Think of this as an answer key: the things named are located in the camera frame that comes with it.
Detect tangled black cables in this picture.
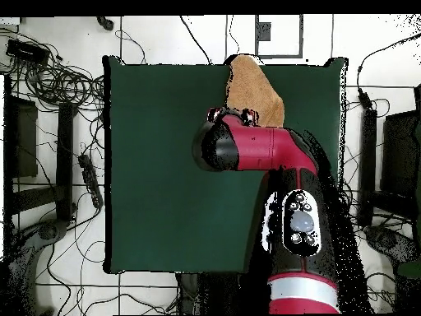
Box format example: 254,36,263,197
0,27,107,114

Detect tan terry towel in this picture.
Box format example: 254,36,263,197
225,53,285,128

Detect black rectangular box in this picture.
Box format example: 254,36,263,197
6,39,50,65

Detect black stand frame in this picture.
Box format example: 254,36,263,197
2,74,78,231
357,84,421,228

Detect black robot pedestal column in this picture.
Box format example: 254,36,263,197
175,272,251,315

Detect dark green table cloth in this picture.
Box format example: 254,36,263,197
102,54,349,275

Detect grey square floor frame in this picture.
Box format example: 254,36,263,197
254,14,304,59

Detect grey tripod base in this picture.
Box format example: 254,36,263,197
6,219,70,314
363,225,421,264

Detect small black plug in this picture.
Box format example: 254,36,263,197
95,16,115,31

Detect black power strip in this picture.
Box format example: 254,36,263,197
77,153,104,209

